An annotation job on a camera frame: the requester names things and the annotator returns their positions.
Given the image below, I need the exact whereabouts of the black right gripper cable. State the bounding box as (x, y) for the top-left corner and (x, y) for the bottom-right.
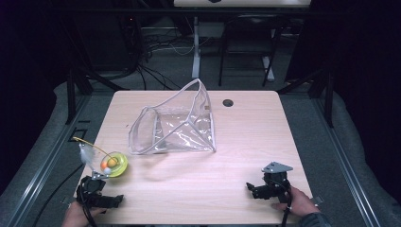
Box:
(273, 179), (293, 227)

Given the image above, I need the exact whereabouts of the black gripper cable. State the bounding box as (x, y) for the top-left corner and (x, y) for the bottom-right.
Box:
(30, 163), (85, 227)
(273, 179), (293, 227)

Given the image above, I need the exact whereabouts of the black metal stand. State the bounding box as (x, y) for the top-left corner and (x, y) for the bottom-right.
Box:
(64, 67), (131, 126)
(276, 68), (336, 129)

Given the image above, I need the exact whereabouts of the black metal chair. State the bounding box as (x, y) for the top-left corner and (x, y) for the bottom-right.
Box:
(218, 13), (283, 88)

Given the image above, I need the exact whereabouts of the bundle of floor cables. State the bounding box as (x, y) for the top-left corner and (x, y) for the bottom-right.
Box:
(133, 26), (195, 92)

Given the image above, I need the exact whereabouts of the person's right hand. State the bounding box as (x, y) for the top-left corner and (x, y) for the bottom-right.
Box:
(271, 185), (322, 219)

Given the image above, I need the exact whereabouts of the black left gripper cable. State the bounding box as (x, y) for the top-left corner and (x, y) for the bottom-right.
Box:
(30, 163), (85, 227)

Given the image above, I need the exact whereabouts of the white desk leg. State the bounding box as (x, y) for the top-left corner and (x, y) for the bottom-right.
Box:
(191, 15), (201, 79)

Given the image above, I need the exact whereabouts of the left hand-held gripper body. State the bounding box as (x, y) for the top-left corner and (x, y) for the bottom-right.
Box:
(75, 170), (110, 209)

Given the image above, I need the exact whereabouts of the person's left hand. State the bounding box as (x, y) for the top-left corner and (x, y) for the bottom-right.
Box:
(61, 201), (107, 227)

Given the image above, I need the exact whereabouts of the yellow-green feather cat toy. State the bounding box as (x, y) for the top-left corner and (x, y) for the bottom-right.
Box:
(72, 136), (130, 179)

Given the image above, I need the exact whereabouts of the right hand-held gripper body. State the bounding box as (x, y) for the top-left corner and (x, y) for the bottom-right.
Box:
(260, 161), (294, 203)

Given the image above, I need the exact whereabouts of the clear plastic zipper bag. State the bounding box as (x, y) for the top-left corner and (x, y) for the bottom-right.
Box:
(128, 78), (218, 156)

